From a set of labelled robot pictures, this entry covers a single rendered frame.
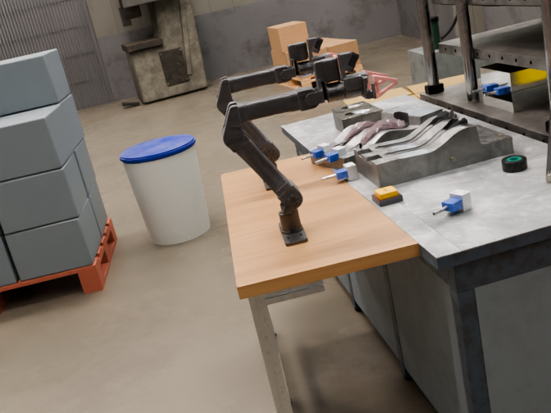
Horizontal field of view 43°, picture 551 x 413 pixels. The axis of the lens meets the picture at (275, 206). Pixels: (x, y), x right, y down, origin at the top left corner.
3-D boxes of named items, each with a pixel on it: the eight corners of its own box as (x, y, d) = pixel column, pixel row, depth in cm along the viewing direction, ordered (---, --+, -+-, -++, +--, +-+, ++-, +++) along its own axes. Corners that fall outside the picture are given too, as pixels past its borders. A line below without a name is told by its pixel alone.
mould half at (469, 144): (380, 188, 240) (374, 152, 236) (357, 171, 265) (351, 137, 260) (513, 152, 246) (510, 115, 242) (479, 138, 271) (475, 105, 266)
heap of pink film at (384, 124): (363, 147, 273) (360, 128, 270) (338, 142, 288) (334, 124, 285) (415, 128, 283) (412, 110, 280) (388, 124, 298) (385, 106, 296)
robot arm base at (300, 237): (294, 197, 226) (273, 202, 226) (303, 217, 207) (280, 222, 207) (298, 220, 229) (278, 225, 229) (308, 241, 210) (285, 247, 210)
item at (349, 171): (325, 188, 255) (321, 174, 253) (321, 184, 259) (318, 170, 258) (358, 178, 256) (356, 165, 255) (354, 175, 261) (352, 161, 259)
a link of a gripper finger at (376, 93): (391, 67, 207) (360, 74, 207) (398, 70, 200) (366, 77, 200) (394, 89, 209) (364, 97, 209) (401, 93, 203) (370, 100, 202)
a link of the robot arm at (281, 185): (303, 193, 219) (233, 118, 210) (307, 199, 213) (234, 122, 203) (289, 206, 220) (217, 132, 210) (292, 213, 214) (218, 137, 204)
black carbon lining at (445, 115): (388, 161, 244) (383, 136, 241) (372, 152, 259) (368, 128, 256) (480, 137, 248) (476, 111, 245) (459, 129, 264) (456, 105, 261)
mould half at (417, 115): (346, 172, 267) (341, 144, 263) (311, 162, 289) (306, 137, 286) (446, 134, 287) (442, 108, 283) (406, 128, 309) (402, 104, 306)
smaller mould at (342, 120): (344, 134, 323) (342, 120, 320) (335, 129, 337) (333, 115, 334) (384, 124, 325) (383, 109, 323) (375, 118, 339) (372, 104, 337)
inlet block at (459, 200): (441, 224, 200) (439, 206, 199) (428, 220, 204) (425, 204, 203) (472, 208, 207) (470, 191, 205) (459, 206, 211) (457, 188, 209)
